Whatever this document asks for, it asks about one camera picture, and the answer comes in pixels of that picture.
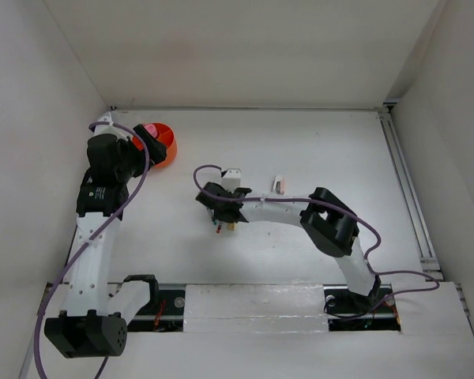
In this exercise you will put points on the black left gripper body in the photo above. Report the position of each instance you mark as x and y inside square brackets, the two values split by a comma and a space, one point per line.
[133, 160]

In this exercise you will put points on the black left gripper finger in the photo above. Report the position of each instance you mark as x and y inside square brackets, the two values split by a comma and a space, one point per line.
[157, 153]
[143, 139]

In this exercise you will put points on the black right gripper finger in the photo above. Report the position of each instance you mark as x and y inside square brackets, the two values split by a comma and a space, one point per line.
[224, 212]
[212, 193]

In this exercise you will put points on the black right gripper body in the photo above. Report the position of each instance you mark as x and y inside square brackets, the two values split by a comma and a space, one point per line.
[219, 215]

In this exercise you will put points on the green gel pen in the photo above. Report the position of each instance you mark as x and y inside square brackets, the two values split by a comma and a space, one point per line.
[212, 217]

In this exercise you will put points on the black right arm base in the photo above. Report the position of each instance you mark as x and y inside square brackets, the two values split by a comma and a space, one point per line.
[348, 312]

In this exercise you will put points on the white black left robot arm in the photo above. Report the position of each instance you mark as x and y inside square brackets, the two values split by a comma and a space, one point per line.
[91, 322]

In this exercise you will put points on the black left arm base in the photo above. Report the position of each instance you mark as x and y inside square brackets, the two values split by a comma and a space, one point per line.
[148, 306]

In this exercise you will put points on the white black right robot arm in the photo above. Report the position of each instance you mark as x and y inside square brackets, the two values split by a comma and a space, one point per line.
[328, 222]

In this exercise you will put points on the orange ribbed round container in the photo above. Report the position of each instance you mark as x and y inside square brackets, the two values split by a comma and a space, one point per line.
[166, 136]

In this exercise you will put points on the pink beige stapler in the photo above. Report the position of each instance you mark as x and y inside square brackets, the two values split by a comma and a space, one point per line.
[279, 185]

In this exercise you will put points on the white foam block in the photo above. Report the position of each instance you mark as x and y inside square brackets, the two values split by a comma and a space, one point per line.
[255, 309]

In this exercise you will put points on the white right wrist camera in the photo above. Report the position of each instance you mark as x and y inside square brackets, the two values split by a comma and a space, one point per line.
[231, 179]

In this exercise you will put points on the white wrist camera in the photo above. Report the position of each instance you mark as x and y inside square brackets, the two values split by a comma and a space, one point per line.
[106, 118]
[231, 179]

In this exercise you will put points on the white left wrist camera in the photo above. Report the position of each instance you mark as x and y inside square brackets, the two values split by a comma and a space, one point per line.
[106, 118]

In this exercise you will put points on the aluminium side rail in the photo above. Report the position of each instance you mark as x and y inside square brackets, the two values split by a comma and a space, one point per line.
[427, 255]

